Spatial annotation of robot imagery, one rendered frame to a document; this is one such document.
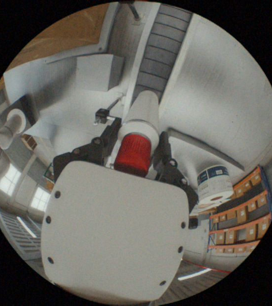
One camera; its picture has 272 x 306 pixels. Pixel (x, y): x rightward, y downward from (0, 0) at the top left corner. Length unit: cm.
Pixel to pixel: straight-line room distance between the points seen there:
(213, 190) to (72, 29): 67
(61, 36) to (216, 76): 39
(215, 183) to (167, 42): 53
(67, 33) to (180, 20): 24
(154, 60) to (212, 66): 19
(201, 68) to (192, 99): 11
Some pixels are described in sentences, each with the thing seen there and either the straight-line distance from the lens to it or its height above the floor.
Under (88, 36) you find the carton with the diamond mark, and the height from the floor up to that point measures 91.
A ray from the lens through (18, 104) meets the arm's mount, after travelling 85.
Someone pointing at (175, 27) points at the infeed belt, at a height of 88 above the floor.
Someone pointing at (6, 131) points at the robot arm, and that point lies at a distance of 69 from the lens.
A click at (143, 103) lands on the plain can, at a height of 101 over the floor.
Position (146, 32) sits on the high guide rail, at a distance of 20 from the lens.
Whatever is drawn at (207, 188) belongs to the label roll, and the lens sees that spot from 51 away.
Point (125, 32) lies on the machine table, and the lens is 36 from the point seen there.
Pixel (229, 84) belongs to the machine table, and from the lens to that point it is 41.
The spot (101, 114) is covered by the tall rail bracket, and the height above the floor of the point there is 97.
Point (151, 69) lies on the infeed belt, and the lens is 27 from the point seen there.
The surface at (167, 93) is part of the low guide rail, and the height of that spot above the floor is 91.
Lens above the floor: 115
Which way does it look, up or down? 40 degrees down
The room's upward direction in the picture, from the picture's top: 166 degrees counter-clockwise
